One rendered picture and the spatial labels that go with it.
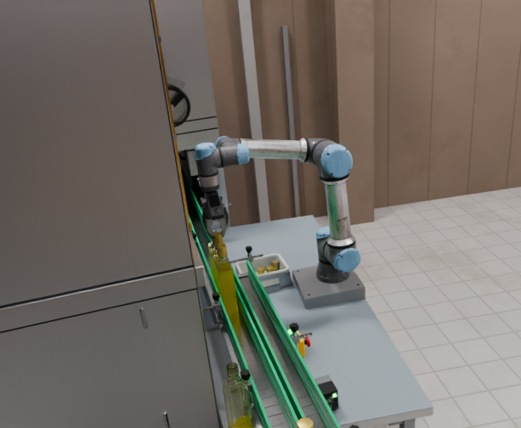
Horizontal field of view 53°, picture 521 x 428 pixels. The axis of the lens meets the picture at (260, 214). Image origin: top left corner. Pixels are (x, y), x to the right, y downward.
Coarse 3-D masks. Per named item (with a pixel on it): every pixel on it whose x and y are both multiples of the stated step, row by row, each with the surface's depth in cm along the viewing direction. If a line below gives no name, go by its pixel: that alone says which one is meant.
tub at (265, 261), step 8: (264, 256) 249; (272, 256) 250; (280, 256) 247; (240, 264) 246; (256, 264) 249; (264, 264) 250; (280, 264) 246; (240, 272) 237; (256, 272) 250; (272, 272) 234; (280, 272) 235
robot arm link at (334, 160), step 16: (320, 144) 201; (336, 144) 196; (320, 160) 196; (336, 160) 193; (352, 160) 195; (320, 176) 200; (336, 176) 195; (336, 192) 200; (336, 208) 203; (336, 224) 206; (336, 240) 209; (352, 240) 209; (336, 256) 209; (352, 256) 209
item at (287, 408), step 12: (192, 192) 302; (204, 228) 272; (240, 300) 194; (252, 324) 179; (252, 336) 182; (264, 348) 166; (264, 360) 168; (276, 384) 154; (288, 408) 143; (288, 420) 147
